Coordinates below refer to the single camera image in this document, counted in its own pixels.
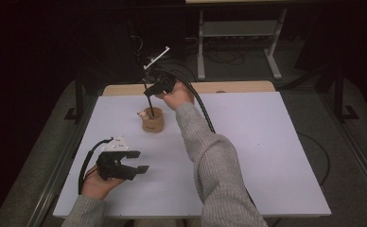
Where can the white metal stand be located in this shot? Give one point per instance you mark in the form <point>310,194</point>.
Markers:
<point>238,29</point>

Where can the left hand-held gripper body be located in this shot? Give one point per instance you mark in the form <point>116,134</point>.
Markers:
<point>112,165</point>

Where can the metal floor rail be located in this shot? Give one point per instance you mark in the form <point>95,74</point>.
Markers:
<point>55,176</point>
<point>361,157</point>

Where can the person's left hand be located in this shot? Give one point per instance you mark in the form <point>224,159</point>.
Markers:
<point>98,186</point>

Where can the thin black brush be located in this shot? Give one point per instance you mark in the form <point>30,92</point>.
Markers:
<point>149,104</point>

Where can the tan wooden brush holder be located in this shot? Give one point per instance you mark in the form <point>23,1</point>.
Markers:
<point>153,123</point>

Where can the person's right hand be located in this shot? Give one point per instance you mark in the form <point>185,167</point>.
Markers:
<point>177,96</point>

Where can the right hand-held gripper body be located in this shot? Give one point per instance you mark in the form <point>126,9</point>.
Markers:
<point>166,80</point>

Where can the white table board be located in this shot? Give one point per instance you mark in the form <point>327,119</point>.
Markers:
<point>266,142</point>

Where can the light wooden table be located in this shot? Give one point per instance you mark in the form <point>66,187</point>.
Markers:
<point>235,86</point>

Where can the black metal stand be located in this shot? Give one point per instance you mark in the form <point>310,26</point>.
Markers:
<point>340,94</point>
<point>79,101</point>

